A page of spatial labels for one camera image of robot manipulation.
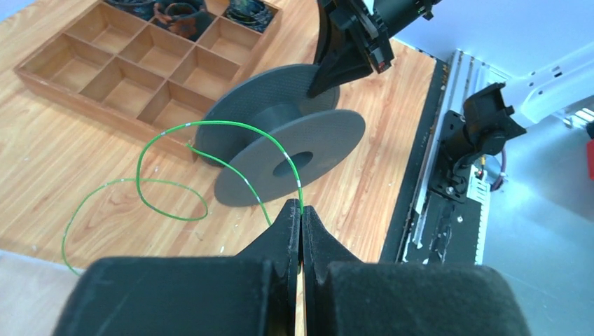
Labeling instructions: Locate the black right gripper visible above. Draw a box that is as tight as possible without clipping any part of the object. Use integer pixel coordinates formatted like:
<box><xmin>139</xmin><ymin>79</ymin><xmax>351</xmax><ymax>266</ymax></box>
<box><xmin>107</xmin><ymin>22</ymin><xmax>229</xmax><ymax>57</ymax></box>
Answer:
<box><xmin>307</xmin><ymin>0</ymin><xmax>439</xmax><ymax>98</ymax></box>

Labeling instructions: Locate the clear plastic box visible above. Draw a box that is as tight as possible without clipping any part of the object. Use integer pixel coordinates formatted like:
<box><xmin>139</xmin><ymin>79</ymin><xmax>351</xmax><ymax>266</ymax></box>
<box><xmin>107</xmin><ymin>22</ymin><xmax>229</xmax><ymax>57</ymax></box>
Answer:
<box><xmin>1</xmin><ymin>250</ymin><xmax>78</xmax><ymax>335</ymax></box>

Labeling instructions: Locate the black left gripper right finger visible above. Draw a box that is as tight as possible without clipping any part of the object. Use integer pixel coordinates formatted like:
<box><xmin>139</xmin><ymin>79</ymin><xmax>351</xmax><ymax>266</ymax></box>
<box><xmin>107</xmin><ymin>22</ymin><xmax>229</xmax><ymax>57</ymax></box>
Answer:
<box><xmin>301</xmin><ymin>206</ymin><xmax>531</xmax><ymax>335</ymax></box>

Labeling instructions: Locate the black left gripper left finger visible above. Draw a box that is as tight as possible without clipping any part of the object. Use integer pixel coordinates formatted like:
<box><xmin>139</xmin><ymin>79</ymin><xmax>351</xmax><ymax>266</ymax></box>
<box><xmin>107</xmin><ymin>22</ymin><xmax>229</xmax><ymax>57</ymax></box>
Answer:
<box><xmin>53</xmin><ymin>199</ymin><xmax>301</xmax><ymax>335</ymax></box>

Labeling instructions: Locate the green blue rolled tie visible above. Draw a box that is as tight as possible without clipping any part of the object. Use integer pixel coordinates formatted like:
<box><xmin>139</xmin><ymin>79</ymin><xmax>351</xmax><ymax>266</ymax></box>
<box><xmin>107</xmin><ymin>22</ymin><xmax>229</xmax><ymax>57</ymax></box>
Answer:
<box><xmin>224</xmin><ymin>0</ymin><xmax>274</xmax><ymax>33</ymax></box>

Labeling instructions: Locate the dark blue rolled tie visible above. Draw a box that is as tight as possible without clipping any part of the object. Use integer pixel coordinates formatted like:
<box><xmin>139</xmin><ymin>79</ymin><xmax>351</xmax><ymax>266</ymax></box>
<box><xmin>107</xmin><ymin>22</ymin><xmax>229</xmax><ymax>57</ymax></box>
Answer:
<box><xmin>106</xmin><ymin>0</ymin><xmax>155</xmax><ymax>12</ymax></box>

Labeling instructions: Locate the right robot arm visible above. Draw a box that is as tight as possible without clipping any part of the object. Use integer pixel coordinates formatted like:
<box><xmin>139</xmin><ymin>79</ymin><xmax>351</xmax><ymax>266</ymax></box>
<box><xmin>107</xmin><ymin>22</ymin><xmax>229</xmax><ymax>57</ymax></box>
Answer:
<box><xmin>308</xmin><ymin>1</ymin><xmax>593</xmax><ymax>165</ymax></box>

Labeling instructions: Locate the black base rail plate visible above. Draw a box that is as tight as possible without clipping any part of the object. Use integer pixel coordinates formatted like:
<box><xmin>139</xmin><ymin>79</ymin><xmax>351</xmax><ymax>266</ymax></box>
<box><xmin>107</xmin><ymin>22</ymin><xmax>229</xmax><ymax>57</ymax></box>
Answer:
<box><xmin>380</xmin><ymin>51</ymin><xmax>490</xmax><ymax>265</ymax></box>

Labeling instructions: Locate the orange floral rolled tie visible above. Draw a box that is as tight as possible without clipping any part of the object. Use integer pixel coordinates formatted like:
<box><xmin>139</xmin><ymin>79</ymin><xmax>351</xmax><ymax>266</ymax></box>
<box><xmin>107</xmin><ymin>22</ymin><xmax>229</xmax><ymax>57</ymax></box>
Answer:
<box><xmin>153</xmin><ymin>0</ymin><xmax>214</xmax><ymax>42</ymax></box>

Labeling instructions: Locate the wooden compartment tray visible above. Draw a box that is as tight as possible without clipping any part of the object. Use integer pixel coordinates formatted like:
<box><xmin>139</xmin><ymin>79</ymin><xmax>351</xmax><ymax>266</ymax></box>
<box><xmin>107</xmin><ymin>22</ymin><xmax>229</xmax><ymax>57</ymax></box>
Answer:
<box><xmin>15</xmin><ymin>1</ymin><xmax>282</xmax><ymax>162</ymax></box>

